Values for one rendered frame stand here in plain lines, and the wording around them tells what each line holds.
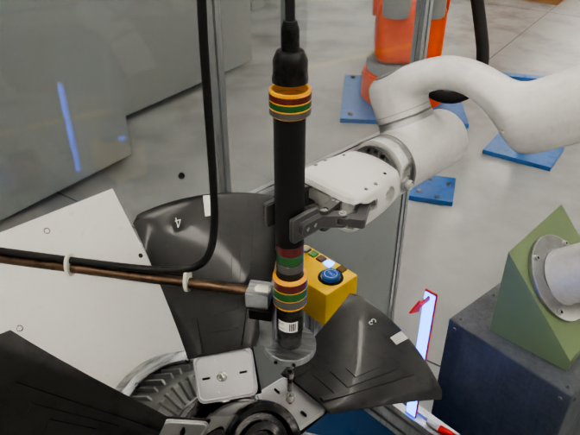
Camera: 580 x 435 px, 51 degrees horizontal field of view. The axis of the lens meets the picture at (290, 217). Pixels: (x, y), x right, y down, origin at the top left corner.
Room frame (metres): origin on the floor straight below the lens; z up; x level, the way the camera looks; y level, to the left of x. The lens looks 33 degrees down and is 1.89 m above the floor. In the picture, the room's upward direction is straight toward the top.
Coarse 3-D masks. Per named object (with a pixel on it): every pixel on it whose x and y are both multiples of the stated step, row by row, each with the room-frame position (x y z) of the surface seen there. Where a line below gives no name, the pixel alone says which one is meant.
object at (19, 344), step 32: (0, 352) 0.46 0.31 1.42; (32, 352) 0.47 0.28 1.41; (0, 384) 0.44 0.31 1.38; (32, 384) 0.45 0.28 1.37; (64, 384) 0.46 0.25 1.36; (96, 384) 0.47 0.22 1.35; (0, 416) 0.43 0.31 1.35; (32, 416) 0.44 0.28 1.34; (64, 416) 0.45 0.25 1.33; (96, 416) 0.46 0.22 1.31; (128, 416) 0.47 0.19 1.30; (160, 416) 0.48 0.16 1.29
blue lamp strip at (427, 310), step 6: (426, 294) 0.82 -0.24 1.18; (432, 300) 0.81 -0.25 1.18; (426, 306) 0.82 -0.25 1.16; (432, 306) 0.81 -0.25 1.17; (426, 312) 0.82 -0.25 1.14; (420, 318) 0.83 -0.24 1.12; (426, 318) 0.82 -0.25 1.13; (420, 324) 0.82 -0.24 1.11; (426, 324) 0.82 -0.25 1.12; (420, 330) 0.82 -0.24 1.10; (426, 330) 0.81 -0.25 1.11; (420, 336) 0.82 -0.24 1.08; (426, 336) 0.81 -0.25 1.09; (420, 342) 0.82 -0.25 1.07; (426, 342) 0.81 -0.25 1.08; (420, 348) 0.82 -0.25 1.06; (408, 402) 0.82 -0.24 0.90; (414, 402) 0.81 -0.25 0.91; (408, 408) 0.82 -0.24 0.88; (414, 408) 0.81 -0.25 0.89; (414, 414) 0.81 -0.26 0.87
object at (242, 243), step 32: (224, 192) 0.76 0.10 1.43; (160, 224) 0.73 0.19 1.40; (192, 224) 0.73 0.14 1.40; (224, 224) 0.72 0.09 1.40; (256, 224) 0.72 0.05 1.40; (160, 256) 0.70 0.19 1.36; (192, 256) 0.69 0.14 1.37; (224, 256) 0.69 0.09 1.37; (256, 256) 0.69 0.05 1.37; (192, 320) 0.63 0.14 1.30; (224, 320) 0.62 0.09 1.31; (256, 320) 0.62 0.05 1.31; (192, 352) 0.60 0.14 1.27
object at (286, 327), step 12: (288, 24) 0.57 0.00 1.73; (288, 36) 0.57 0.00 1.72; (288, 48) 0.57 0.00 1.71; (300, 48) 0.59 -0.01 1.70; (276, 60) 0.57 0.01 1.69; (288, 60) 0.57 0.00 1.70; (300, 60) 0.57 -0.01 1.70; (276, 72) 0.57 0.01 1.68; (288, 72) 0.56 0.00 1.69; (300, 72) 0.57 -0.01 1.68; (276, 84) 0.57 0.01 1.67; (288, 84) 0.56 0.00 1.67; (300, 84) 0.57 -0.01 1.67; (276, 312) 0.58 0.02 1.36; (288, 312) 0.56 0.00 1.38; (300, 312) 0.57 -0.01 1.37; (276, 324) 0.58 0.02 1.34; (288, 324) 0.56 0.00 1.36; (300, 324) 0.57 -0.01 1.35; (288, 336) 0.56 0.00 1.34; (300, 336) 0.57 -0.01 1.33; (288, 348) 0.57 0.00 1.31
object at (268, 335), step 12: (252, 288) 0.59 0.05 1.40; (252, 300) 0.58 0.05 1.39; (264, 300) 0.57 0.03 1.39; (252, 312) 0.57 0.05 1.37; (264, 312) 0.57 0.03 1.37; (264, 324) 0.57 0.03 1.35; (264, 336) 0.57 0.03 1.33; (276, 336) 0.59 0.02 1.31; (312, 336) 0.59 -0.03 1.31; (264, 348) 0.57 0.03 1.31; (276, 348) 0.57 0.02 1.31; (300, 348) 0.57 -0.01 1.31; (312, 348) 0.57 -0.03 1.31; (276, 360) 0.55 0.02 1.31; (288, 360) 0.55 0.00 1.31; (300, 360) 0.55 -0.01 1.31
